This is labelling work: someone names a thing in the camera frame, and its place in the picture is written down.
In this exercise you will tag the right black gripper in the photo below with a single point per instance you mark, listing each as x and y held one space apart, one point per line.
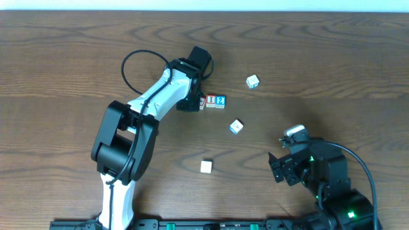
284 169

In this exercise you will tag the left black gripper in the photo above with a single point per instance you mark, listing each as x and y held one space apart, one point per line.
189 104

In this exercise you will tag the red letter A block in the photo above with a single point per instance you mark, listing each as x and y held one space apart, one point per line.
202 103

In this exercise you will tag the red letter I block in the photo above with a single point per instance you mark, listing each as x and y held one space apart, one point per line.
211 101

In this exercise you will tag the blue number 2 block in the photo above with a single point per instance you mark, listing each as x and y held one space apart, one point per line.
220 102

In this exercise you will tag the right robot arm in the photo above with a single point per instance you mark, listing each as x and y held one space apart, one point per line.
322 168

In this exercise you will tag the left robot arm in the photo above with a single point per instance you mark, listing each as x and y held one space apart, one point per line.
125 141

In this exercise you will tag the white block blue drawing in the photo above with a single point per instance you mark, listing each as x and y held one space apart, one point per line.
236 126

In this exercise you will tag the plain white wooden block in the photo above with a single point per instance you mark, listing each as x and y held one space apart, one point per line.
206 166

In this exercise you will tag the white block blue side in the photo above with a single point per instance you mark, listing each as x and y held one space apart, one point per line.
252 81

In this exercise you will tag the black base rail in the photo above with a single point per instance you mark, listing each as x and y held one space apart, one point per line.
153 224

